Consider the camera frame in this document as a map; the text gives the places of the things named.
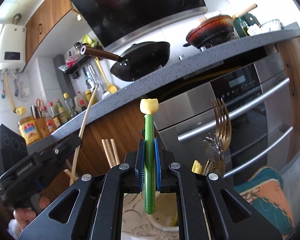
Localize foil tray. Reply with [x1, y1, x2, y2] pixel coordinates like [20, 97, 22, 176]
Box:
[260, 19, 283, 33]

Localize wooden pan handle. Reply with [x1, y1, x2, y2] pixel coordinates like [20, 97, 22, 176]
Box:
[234, 4, 257, 19]

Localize gold fork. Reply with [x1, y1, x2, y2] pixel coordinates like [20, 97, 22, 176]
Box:
[211, 97, 232, 175]

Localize row of condiment bottles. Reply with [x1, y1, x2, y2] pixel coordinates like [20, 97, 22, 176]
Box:
[42, 91, 98, 135]

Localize black wall rack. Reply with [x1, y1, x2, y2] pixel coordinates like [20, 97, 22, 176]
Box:
[59, 55, 90, 79]

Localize white water heater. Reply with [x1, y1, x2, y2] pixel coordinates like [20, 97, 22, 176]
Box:
[0, 24, 28, 67]

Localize black cabinet handle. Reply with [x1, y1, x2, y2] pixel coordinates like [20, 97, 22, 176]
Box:
[286, 61, 297, 96]

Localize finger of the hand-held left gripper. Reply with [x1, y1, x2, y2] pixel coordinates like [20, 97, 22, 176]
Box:
[37, 136, 84, 167]

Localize yellow lidded jar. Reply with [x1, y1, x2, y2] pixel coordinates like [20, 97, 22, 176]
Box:
[18, 116, 42, 145]

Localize grey speckled countertop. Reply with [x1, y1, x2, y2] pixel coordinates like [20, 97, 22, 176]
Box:
[0, 21, 300, 183]

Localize yellow gas hose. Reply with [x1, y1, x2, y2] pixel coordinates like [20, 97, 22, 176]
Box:
[5, 72, 25, 115]

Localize stainless steel oven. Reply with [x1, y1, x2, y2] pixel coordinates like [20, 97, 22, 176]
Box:
[156, 60, 294, 189]

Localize wooden wall cabinets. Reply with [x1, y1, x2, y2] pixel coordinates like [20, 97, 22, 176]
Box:
[25, 0, 95, 64]

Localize black range hood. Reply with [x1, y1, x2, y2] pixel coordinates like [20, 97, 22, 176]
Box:
[70, 0, 208, 50]

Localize dark green kitchen appliance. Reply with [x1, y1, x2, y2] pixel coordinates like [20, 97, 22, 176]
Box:
[234, 14, 262, 37]

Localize white ceramic utensil holder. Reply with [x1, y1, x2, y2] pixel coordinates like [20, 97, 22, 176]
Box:
[122, 192, 180, 240]

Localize printed quilted cloth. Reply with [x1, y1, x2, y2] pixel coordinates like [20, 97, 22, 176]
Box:
[234, 167, 294, 235]

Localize yellow hanging spatula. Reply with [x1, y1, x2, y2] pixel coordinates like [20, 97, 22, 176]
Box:
[95, 57, 118, 93]

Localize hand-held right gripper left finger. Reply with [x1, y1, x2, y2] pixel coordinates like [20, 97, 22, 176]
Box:
[19, 139, 145, 240]

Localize person's left hand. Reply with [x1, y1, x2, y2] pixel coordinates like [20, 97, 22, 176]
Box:
[12, 195, 51, 230]

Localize silver fork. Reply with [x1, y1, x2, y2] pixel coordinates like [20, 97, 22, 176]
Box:
[202, 132, 224, 175]

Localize brown clay pot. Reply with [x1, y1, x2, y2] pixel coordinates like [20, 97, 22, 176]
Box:
[182, 14, 237, 52]

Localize black wok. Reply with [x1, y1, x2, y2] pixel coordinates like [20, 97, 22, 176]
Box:
[80, 41, 171, 82]

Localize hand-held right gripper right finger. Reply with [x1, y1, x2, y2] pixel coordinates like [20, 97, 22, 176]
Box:
[154, 137, 283, 240]

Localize wooden chopstick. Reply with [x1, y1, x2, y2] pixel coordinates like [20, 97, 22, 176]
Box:
[69, 84, 99, 185]
[64, 169, 78, 183]
[101, 139, 115, 169]
[109, 139, 120, 165]

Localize wooden knife block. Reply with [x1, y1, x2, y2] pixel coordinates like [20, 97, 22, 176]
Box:
[35, 116, 50, 138]

